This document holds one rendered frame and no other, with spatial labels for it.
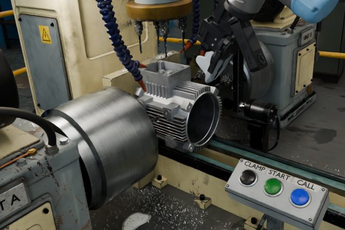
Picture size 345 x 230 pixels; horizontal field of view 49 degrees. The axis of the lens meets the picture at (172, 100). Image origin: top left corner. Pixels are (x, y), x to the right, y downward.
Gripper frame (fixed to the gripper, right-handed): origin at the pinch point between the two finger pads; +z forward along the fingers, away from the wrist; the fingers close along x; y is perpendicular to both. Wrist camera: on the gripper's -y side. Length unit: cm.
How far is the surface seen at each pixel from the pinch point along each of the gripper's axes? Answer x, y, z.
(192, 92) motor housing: -3.1, 4.3, 9.6
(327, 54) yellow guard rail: -232, 11, 77
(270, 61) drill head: -42.3, 0.8, 9.4
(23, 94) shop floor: -113, 232, 268
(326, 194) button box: 15.5, -34.0, -9.0
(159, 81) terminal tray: -0.9, 13.7, 12.6
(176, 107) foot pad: 1.6, 4.5, 13.1
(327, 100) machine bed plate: -85, -20, 31
